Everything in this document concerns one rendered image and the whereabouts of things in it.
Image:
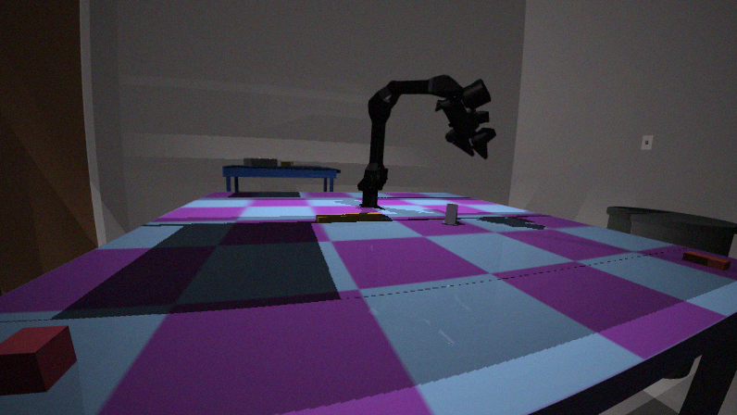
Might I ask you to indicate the yellow bar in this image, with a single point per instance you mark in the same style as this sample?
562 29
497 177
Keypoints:
326 218

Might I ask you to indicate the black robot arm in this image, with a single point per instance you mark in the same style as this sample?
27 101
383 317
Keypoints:
380 108

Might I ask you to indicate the reddish-brown rectangular bar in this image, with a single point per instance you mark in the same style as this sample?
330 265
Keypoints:
713 262

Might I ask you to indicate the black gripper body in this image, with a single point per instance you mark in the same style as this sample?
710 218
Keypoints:
463 128

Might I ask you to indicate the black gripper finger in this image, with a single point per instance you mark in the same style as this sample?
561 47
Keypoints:
481 150
464 145

